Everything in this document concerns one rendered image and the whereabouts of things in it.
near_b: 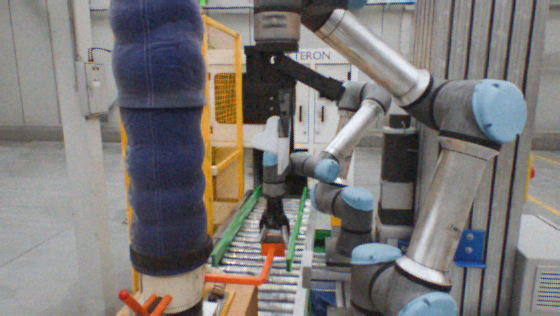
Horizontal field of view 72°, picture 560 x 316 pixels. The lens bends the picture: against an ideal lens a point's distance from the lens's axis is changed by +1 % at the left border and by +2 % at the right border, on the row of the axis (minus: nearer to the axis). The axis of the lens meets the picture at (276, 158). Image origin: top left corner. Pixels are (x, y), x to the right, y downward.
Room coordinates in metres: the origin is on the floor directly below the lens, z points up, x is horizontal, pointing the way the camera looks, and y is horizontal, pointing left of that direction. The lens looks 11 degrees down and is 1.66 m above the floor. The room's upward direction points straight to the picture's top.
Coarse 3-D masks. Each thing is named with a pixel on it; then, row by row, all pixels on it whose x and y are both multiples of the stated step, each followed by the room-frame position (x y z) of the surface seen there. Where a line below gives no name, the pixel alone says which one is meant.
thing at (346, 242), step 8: (344, 232) 1.33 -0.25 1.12; (352, 232) 1.31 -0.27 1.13; (360, 232) 1.30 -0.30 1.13; (368, 232) 1.32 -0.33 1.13; (336, 240) 1.37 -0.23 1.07; (344, 240) 1.33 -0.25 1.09; (352, 240) 1.30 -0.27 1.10; (360, 240) 1.30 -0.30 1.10; (368, 240) 1.31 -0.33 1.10; (336, 248) 1.35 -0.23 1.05; (344, 248) 1.32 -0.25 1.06; (352, 248) 1.30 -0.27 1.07
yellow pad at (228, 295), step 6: (210, 288) 1.21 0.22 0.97; (204, 294) 1.17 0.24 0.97; (210, 294) 1.17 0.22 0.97; (228, 294) 1.17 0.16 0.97; (234, 294) 1.19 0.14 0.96; (204, 300) 1.13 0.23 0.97; (210, 300) 1.10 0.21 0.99; (216, 300) 1.11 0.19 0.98; (222, 300) 1.13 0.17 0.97; (228, 300) 1.14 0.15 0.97; (222, 306) 1.10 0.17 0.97; (228, 306) 1.11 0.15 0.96; (216, 312) 1.06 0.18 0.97; (222, 312) 1.07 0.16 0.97
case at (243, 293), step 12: (204, 288) 1.25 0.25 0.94; (228, 288) 1.25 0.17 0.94; (240, 288) 1.25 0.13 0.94; (252, 288) 1.25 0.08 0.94; (240, 300) 1.17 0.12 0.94; (252, 300) 1.21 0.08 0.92; (120, 312) 1.11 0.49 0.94; (228, 312) 1.10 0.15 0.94; (240, 312) 1.10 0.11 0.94; (252, 312) 1.21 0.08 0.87
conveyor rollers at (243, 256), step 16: (256, 208) 3.33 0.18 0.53; (288, 208) 3.30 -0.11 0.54; (304, 208) 3.29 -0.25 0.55; (256, 224) 2.90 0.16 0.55; (304, 224) 2.92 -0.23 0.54; (240, 240) 2.62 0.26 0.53; (256, 240) 2.61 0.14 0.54; (304, 240) 2.58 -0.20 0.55; (224, 256) 2.36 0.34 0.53; (240, 256) 2.35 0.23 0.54; (256, 256) 2.34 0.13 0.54; (240, 272) 2.16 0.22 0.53; (256, 272) 2.14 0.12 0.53; (272, 272) 2.13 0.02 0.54; (272, 288) 1.95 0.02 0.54; (288, 288) 1.94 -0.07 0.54; (272, 304) 1.78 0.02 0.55; (288, 304) 1.78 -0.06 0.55
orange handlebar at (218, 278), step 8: (272, 248) 1.26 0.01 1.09; (272, 256) 1.20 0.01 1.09; (264, 264) 1.15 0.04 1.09; (264, 272) 1.09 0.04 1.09; (208, 280) 1.07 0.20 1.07; (216, 280) 1.07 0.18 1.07; (224, 280) 1.06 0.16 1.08; (232, 280) 1.06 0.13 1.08; (240, 280) 1.06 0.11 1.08; (248, 280) 1.05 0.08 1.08; (256, 280) 1.05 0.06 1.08; (264, 280) 1.06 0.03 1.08; (152, 296) 0.96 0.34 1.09; (168, 296) 0.96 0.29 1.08; (144, 304) 0.92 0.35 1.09; (160, 304) 0.92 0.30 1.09; (152, 312) 0.89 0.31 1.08; (160, 312) 0.90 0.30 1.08
